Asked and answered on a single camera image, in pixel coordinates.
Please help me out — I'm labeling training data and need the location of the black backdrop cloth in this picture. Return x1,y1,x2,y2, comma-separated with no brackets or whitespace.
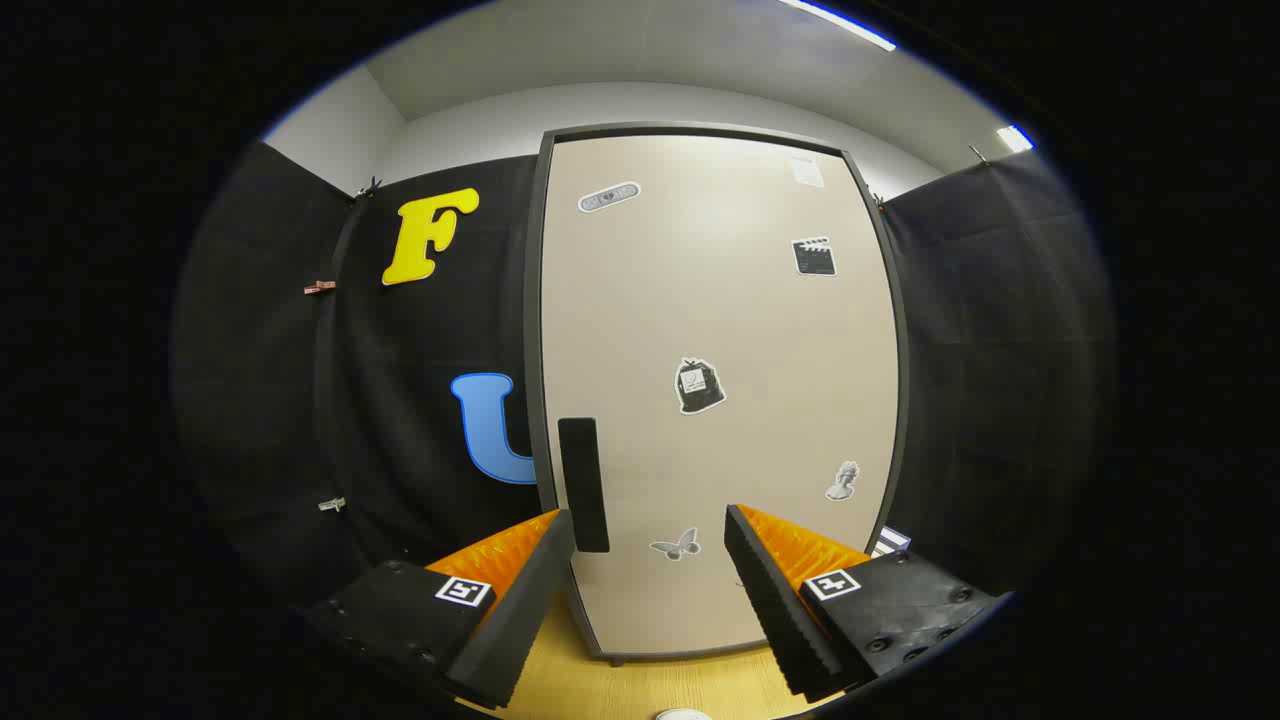
172,140,1116,611

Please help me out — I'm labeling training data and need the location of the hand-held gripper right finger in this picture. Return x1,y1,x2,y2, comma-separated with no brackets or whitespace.
723,503,1013,703

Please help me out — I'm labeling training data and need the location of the black door handle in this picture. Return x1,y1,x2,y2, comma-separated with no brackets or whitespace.
557,417,611,554

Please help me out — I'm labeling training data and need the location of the long ceiling light strip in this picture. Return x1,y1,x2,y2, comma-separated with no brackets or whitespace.
778,0,898,53

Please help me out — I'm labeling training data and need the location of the grey shoe cabinet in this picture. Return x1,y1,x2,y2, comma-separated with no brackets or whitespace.
523,122,911,666

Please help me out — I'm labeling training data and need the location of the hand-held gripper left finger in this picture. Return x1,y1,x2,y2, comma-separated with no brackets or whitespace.
298,508,578,711

